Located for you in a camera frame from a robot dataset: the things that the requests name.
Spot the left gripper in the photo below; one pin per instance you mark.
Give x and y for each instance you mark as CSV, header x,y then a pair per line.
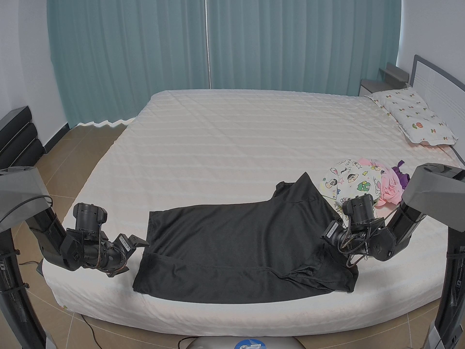
x,y
124,244

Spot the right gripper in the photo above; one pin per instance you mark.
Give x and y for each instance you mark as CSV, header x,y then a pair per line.
x,y
331,231

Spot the black T-shirt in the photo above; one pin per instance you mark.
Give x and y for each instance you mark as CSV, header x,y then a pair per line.
x,y
236,238

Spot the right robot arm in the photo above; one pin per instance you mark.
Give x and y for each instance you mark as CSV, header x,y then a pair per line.
x,y
432,195

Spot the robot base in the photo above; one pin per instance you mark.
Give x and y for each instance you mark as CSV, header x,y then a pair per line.
x,y
210,344

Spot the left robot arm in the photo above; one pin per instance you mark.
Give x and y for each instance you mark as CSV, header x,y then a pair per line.
x,y
21,195

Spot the white printed pyjama top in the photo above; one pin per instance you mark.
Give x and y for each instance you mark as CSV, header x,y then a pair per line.
x,y
350,182

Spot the pink garment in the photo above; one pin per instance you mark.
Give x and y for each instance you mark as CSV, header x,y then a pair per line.
x,y
390,193

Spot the purple garment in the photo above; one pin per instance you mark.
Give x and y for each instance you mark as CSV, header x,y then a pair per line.
x,y
402,176

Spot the bed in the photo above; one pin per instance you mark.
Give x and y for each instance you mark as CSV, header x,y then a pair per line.
x,y
236,140

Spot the white printed pillow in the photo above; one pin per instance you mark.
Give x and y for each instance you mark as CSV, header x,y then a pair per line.
x,y
414,116

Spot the grey bedside table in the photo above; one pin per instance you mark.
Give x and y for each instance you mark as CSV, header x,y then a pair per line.
x,y
372,85

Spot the black chest of drawers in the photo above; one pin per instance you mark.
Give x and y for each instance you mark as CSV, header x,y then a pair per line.
x,y
18,136

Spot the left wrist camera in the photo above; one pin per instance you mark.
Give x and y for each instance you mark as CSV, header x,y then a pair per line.
x,y
118,271

